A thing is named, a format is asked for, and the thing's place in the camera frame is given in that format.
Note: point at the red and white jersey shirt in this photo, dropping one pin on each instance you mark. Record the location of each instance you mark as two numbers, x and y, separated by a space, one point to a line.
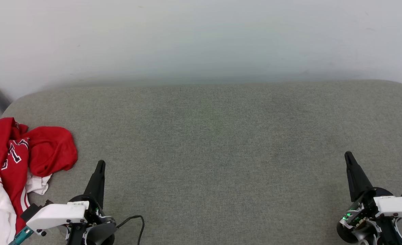
51 151

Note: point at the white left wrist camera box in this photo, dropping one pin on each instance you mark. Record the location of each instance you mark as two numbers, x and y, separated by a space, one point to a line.
56 214

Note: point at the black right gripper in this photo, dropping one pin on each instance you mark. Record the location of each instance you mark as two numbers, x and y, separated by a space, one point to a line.
361 214

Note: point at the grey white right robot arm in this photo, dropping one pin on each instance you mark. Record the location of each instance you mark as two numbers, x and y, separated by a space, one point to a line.
388 233

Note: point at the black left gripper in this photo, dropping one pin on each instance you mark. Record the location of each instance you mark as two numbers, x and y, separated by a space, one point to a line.
92 211

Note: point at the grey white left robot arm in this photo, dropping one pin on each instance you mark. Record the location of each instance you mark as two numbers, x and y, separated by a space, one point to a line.
102 234

